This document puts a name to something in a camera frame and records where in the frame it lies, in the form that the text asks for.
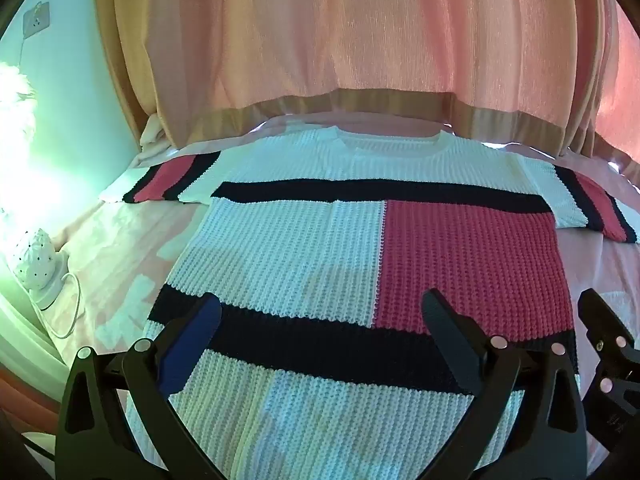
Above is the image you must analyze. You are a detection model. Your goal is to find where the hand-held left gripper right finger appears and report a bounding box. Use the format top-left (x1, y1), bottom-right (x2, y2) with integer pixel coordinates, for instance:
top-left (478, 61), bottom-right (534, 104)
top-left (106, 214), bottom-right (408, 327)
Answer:
top-left (421, 288), bottom-right (587, 480)

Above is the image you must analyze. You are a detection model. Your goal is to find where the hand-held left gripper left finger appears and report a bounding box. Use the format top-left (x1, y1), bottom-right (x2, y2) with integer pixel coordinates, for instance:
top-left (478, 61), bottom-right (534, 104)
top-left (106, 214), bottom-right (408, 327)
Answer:
top-left (55, 292), bottom-right (223, 480)

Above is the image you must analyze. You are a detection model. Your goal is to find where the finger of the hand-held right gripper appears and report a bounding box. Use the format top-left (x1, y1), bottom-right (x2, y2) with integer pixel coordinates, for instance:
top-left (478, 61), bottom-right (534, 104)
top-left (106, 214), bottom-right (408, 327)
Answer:
top-left (577, 288), bottom-right (640, 411)

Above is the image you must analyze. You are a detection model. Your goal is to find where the white red black knit sweater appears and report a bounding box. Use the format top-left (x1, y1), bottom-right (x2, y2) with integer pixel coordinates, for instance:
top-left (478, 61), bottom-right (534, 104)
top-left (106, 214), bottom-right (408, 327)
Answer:
top-left (102, 127), bottom-right (638, 480)

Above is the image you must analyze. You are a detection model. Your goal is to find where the pink printed bedsheet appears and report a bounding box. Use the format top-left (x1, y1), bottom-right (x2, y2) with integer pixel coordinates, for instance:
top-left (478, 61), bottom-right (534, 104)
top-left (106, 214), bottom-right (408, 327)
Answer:
top-left (30, 112), bottom-right (640, 480)

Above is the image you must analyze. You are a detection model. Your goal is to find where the white dotted table lamp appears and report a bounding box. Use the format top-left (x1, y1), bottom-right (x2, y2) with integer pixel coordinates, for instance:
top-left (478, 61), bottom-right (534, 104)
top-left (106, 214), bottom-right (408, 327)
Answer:
top-left (12, 227), bottom-right (69, 311)

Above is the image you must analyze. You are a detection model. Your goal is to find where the white pillow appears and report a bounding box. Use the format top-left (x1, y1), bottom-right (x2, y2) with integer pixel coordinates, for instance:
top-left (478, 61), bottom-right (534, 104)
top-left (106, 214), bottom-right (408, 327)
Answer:
top-left (139, 115), bottom-right (177, 155)

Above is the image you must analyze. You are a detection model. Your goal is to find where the pink orange curtain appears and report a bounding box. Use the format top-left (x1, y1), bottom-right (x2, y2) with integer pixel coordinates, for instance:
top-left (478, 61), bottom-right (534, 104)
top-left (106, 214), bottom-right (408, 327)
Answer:
top-left (95, 0), bottom-right (640, 161)

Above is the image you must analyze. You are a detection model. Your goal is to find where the wooden bed frame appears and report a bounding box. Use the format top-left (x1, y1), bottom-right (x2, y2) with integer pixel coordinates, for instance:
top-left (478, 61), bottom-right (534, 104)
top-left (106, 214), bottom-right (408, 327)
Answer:
top-left (0, 355), bottom-right (66, 433)

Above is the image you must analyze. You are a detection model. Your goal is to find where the white wall socket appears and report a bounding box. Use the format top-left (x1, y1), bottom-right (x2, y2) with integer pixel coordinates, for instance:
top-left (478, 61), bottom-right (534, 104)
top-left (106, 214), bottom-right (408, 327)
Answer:
top-left (22, 2), bottom-right (51, 39)

